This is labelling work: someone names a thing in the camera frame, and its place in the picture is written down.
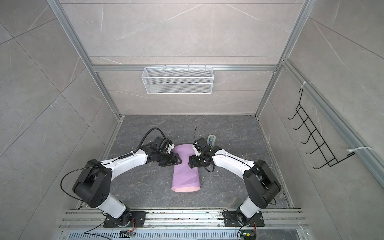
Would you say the pink wrapping paper sheet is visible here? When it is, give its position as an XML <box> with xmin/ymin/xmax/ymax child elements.
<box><xmin>172</xmin><ymin>144</ymin><xmax>201</xmax><ymax>193</ymax></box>

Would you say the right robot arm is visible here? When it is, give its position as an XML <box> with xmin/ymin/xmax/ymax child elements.
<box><xmin>189</xmin><ymin>138</ymin><xmax>282</xmax><ymax>226</ymax></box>

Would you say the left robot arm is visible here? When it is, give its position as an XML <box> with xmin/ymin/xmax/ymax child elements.
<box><xmin>73</xmin><ymin>137</ymin><xmax>182</xmax><ymax>227</ymax></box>

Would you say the white tape dispenser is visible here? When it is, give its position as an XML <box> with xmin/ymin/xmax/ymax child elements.
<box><xmin>207</xmin><ymin>134</ymin><xmax>216</xmax><ymax>146</ymax></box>

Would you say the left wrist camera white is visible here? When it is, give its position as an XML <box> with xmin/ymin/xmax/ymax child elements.
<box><xmin>166</xmin><ymin>141</ymin><xmax>175</xmax><ymax>154</ymax></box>

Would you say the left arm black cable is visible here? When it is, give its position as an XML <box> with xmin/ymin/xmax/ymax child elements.
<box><xmin>59</xmin><ymin>127</ymin><xmax>167</xmax><ymax>202</ymax></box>

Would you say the white wire mesh basket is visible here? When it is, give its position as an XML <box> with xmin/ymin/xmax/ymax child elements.
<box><xmin>142</xmin><ymin>67</ymin><xmax>214</xmax><ymax>95</ymax></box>

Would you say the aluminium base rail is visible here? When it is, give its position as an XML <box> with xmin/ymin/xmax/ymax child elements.
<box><xmin>57</xmin><ymin>209</ymin><xmax>313</xmax><ymax>240</ymax></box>

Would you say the black wire hook rack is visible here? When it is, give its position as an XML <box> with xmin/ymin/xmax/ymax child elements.
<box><xmin>287</xmin><ymin>89</ymin><xmax>355</xmax><ymax>170</ymax></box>

